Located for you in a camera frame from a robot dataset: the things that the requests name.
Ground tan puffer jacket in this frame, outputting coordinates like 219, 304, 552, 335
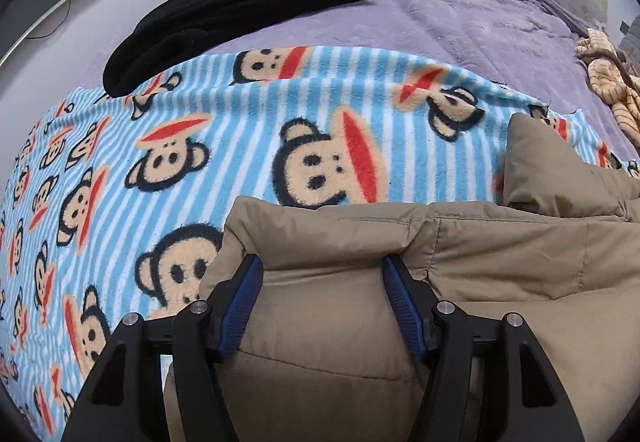
162, 112, 640, 442

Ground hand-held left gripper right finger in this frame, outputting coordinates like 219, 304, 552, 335
382, 255, 586, 442

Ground purple bedspread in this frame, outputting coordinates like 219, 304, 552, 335
85, 0, 640, 163

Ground folded black garment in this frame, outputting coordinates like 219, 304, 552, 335
102, 0, 383, 98

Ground black screen cable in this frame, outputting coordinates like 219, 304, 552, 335
27, 0, 71, 39

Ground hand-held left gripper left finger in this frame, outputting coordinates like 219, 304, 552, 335
60, 255, 265, 442

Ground beige striped clothes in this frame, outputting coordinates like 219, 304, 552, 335
575, 27, 640, 145

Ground monkey print striped blanket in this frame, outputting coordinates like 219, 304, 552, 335
0, 45, 640, 433

